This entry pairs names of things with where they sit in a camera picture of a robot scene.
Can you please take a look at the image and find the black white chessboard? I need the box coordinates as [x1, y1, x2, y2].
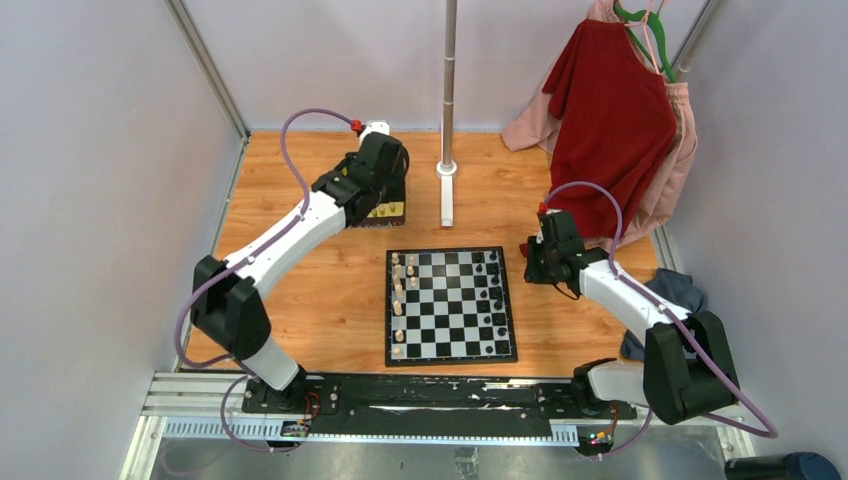
[384, 246, 518, 367]

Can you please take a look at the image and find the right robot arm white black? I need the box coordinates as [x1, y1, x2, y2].
[524, 212, 739, 425]

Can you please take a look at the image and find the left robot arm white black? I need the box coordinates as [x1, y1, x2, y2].
[188, 121, 409, 413]

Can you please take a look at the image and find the gold metal tin box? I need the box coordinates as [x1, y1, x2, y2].
[346, 163, 408, 228]

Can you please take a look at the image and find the grey blue cloth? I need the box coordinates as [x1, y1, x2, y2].
[620, 268, 708, 362]

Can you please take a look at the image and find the red shirt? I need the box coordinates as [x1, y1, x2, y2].
[502, 19, 677, 240]

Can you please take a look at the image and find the silver vertical pole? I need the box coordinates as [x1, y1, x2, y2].
[439, 0, 458, 174]

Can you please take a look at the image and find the green clothes hanger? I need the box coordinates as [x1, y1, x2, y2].
[612, 1, 678, 83]

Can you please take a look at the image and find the dark blue bottle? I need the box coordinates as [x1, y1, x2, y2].
[724, 452, 842, 480]

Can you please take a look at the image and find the white pole base bracket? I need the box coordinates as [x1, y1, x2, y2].
[436, 161, 458, 228]

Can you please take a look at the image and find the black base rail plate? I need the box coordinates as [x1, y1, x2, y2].
[234, 372, 637, 443]

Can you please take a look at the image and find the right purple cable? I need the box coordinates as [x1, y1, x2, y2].
[539, 181, 780, 440]

